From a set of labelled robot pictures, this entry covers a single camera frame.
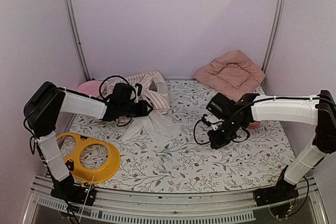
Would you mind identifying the right aluminium frame post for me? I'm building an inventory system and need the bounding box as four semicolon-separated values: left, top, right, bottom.
261;0;285;74

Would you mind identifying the white flexible tent pole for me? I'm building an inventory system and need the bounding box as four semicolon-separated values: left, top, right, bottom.
78;140;110;223

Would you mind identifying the pink cat-ear pet bowl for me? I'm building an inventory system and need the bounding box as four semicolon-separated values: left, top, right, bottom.
248;122;260;130

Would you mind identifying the striped pet tent fabric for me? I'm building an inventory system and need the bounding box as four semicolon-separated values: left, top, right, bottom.
99;70;181;145

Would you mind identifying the aluminium frame post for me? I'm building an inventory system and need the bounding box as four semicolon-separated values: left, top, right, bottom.
261;0;285;74
64;0;91;81

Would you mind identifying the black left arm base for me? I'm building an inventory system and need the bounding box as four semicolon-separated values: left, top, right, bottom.
50;173;97;206

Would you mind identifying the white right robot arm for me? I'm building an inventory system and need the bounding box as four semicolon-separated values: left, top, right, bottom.
206;90;335;201

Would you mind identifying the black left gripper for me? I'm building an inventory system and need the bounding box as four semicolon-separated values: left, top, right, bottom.
120;100;153;118

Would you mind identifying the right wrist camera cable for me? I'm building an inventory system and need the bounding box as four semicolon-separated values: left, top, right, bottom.
193;113;250;145

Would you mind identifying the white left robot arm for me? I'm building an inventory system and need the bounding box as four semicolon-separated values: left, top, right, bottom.
23;81;154;200

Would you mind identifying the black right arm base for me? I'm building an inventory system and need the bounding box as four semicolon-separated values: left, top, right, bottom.
253;166;299;206

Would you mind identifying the yellow double bowl holder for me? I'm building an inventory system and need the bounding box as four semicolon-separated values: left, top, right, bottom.
57;133;121;184

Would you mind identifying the left aluminium frame post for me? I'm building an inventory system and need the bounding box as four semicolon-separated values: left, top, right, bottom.
64;0;91;81

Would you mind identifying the front aluminium rail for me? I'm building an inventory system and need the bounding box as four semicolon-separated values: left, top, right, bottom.
22;174;329;224

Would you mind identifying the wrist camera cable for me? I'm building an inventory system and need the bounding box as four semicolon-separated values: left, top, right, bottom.
193;113;250;145
99;75;144;127

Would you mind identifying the pink gingham cushion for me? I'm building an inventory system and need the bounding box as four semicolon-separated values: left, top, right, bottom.
193;50;266;101

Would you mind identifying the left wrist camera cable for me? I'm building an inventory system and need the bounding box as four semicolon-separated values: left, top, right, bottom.
99;75;144;127

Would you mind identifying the pink bowl behind tent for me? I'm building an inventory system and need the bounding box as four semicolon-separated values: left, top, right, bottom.
75;80;102;98

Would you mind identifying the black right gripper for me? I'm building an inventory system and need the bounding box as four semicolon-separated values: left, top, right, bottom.
207;115;244;150

